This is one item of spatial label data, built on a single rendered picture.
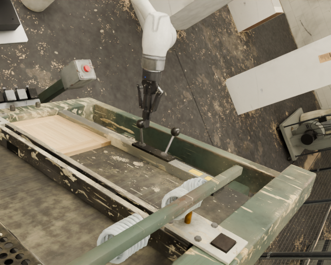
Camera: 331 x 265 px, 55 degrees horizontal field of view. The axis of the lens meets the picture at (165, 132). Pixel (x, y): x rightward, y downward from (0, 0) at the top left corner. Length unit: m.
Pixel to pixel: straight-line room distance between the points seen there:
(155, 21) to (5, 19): 0.96
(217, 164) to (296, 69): 3.42
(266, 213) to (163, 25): 0.72
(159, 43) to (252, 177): 0.64
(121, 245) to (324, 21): 8.76
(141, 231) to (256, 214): 0.48
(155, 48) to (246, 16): 5.00
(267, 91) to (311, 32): 4.46
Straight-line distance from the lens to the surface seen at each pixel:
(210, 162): 1.43
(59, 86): 2.08
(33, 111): 1.68
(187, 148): 1.48
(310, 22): 9.13
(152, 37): 1.20
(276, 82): 4.80
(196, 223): 0.82
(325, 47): 4.60
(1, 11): 1.95
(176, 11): 3.65
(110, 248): 0.48
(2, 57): 2.81
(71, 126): 1.59
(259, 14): 6.07
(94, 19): 3.53
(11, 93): 1.82
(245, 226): 0.87
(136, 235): 0.51
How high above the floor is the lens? 2.34
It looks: 40 degrees down
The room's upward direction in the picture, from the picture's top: 71 degrees clockwise
